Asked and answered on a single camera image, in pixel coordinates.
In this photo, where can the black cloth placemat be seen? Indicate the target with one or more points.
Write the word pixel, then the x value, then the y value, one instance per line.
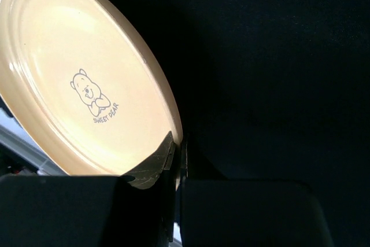
pixel 272 89

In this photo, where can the aluminium table rail frame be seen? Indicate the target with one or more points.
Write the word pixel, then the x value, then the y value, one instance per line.
pixel 17 140

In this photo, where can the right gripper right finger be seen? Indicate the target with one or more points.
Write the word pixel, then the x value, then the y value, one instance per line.
pixel 217 211

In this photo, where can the yellow ceramic plate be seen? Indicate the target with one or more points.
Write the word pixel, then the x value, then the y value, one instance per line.
pixel 86 87

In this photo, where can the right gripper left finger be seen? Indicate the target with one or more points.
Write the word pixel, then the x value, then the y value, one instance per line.
pixel 135 209

